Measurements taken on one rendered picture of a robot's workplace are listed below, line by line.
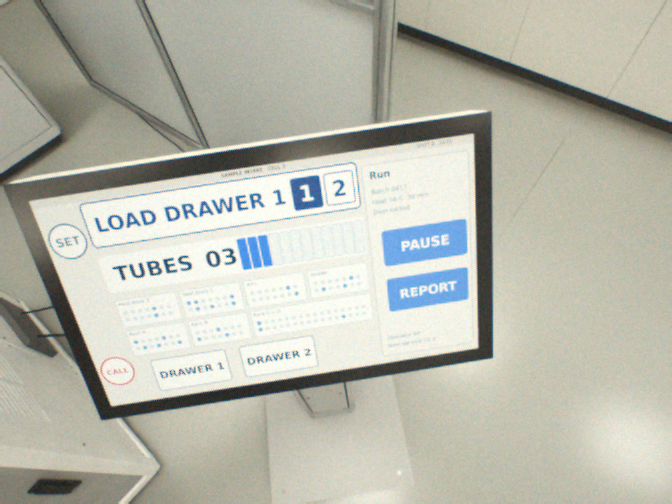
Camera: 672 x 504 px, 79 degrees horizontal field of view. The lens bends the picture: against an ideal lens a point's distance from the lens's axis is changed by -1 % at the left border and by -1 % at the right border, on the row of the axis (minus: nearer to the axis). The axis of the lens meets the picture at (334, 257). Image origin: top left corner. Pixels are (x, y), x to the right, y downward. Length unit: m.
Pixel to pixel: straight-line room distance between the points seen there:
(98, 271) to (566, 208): 1.86
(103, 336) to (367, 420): 1.07
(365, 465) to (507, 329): 0.71
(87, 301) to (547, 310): 1.56
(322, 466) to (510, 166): 1.52
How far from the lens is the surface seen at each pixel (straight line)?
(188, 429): 1.63
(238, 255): 0.48
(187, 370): 0.56
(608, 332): 1.84
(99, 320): 0.56
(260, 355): 0.53
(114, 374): 0.59
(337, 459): 1.48
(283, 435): 1.50
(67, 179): 0.52
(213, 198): 0.47
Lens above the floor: 1.51
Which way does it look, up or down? 60 degrees down
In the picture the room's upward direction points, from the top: 7 degrees counter-clockwise
